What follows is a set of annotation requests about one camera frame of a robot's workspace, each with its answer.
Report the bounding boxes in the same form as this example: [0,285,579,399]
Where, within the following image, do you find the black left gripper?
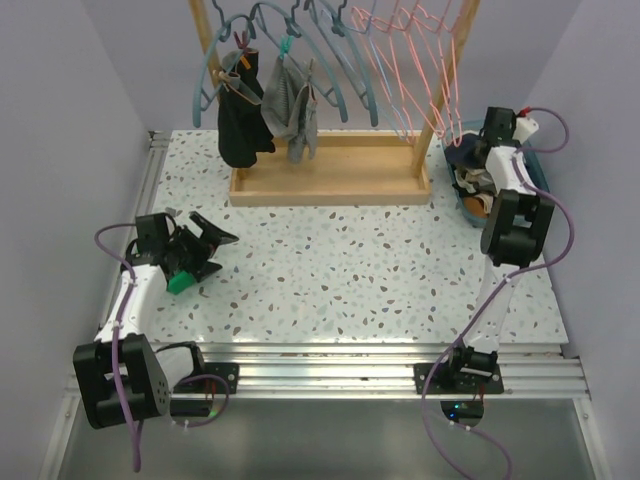
[164,213,237,282]

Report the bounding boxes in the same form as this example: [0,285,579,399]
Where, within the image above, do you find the navy underwear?
[444,133,484,169]

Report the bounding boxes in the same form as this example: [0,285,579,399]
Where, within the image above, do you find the teal clothes peg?
[279,35,294,60]

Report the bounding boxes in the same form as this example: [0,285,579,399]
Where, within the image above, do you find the blue wire hanger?
[351,1,412,141]

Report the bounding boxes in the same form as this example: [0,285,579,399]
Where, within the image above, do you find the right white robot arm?
[445,107,554,393]

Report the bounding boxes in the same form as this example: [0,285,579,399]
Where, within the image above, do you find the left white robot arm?
[73,211,239,429]

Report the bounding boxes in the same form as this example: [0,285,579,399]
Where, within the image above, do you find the pile of underwear in basin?
[447,144,501,221]

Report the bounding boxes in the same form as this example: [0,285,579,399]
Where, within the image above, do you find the black hanging underwear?
[217,48,275,169]

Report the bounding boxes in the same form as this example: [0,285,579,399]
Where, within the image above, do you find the teal plastic hanger left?
[188,0,261,129]

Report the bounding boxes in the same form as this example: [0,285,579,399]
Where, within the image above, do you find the grey striped hanging underwear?
[261,57,318,164]

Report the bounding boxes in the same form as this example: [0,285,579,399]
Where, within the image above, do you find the teal plastic laundry basin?
[446,119,549,229]

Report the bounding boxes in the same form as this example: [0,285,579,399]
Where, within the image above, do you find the green peg basket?
[166,271,196,295]

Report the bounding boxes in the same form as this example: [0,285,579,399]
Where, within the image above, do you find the wooden rack base tray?
[229,130,431,207]

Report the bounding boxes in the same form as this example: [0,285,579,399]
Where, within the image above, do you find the teal hangers middle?
[247,1,349,123]

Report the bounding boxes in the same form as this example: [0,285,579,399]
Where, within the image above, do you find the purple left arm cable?
[94,223,231,474]

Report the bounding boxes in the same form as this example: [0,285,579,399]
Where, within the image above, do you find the wooden rack right post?
[411,1,480,178]

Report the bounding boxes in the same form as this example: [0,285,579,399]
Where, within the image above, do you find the wooden rack post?
[188,0,222,92]
[411,1,480,178]

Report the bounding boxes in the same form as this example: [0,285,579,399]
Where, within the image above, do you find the pink wire hangers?
[349,1,464,145]

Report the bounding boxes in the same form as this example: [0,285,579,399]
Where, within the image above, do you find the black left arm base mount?
[155,341,239,395]

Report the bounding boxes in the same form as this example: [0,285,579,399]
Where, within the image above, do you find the aluminium extrusion rail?
[64,130,594,401]

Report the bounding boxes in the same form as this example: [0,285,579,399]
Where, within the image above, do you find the wooden rack left post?
[188,0,222,92]

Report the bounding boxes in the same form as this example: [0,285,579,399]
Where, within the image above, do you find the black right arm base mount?
[413,362,505,396]

